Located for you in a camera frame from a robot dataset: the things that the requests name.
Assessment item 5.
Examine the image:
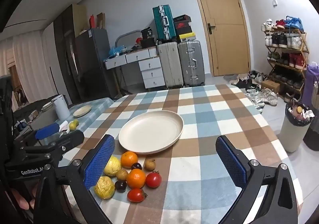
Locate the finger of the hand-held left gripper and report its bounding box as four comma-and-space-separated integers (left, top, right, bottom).
22, 130, 85, 163
14, 123, 61, 149

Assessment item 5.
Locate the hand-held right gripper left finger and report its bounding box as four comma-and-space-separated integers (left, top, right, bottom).
33, 134, 116, 224

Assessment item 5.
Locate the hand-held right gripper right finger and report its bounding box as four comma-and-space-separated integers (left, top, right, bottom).
216, 135, 298, 224

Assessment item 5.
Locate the yellow wrinkled passion fruit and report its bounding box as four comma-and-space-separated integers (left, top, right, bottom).
94, 176, 116, 200
104, 156, 122, 177

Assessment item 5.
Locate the orange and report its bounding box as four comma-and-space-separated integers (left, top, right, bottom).
121, 151, 138, 168
126, 168, 146, 189

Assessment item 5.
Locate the red tomato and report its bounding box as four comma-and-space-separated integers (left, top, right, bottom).
127, 188, 147, 203
145, 171, 162, 188

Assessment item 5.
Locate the cream round plate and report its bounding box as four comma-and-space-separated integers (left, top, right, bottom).
118, 111, 184, 154

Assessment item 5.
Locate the person's left hand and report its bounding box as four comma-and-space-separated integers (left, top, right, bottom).
11, 184, 38, 211

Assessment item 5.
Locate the white charger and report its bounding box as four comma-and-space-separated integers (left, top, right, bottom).
58, 120, 70, 135

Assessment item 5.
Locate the white kettle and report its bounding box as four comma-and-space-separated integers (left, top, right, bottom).
51, 94, 71, 121

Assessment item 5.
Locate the small cream plate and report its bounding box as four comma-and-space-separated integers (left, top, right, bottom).
73, 105, 93, 118

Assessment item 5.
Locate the blue brown checkered tablecloth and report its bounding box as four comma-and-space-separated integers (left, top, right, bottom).
53, 84, 303, 224

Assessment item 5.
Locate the white trash bin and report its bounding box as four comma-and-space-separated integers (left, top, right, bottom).
279, 102, 315, 153

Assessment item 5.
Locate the white curtain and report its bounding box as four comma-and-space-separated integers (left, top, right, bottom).
0, 22, 56, 112

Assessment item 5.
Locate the pile of sneakers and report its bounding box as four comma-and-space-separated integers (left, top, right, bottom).
232, 71, 278, 114

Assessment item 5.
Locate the dark glass-door cabinet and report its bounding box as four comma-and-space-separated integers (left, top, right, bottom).
53, 4, 88, 105

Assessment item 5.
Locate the grey door mat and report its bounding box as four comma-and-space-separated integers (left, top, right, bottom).
223, 74, 241, 82

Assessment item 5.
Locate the cardboard box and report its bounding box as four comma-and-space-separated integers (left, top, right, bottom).
260, 80, 281, 93

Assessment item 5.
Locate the grey refrigerator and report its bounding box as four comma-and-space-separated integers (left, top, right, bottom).
75, 28, 117, 101

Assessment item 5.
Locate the blue plastic bag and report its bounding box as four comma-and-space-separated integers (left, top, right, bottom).
109, 44, 127, 57

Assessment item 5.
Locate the grey suitcase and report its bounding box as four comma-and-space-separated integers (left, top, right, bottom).
178, 40, 206, 87

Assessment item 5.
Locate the white drawer desk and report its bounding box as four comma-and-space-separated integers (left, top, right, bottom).
104, 48, 166, 90

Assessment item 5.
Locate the purple bag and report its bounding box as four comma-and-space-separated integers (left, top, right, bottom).
301, 62, 319, 107

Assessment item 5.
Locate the beige suitcase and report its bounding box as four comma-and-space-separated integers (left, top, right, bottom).
157, 41, 184, 88

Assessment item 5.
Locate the wooden shoe rack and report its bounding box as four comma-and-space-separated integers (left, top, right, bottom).
261, 16, 309, 102

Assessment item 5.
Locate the brown cardboard sheet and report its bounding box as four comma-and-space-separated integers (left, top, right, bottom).
96, 13, 106, 30

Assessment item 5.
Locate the black cloth bag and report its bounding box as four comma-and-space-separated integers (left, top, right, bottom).
141, 38, 157, 48

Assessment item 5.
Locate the black paper bag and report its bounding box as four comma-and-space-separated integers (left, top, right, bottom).
141, 28, 153, 40

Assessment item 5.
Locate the yellow and black shoe box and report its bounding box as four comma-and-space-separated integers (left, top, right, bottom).
178, 33, 195, 42

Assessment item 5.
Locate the wooden door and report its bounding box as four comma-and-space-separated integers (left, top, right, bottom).
190, 0, 251, 77

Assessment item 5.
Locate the teal suitcase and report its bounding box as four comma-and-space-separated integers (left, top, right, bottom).
153, 5, 178, 41

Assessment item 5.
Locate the black and red shoe box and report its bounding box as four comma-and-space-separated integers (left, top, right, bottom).
173, 15, 192, 24

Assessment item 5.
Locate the grey metal tube frame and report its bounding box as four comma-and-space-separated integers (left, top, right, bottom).
117, 30, 142, 47

